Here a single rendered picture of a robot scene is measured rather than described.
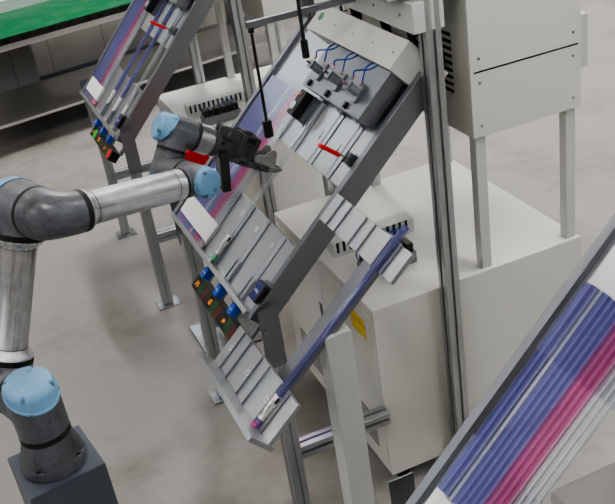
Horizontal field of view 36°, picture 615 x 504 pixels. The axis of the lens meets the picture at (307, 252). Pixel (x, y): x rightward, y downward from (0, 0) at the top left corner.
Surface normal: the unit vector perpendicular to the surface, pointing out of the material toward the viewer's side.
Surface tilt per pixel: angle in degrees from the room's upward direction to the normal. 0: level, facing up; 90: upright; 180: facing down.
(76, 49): 90
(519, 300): 90
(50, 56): 90
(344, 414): 90
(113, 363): 0
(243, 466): 0
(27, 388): 8
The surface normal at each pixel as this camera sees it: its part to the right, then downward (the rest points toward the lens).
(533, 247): -0.14, -0.87
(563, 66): 0.39, 0.40
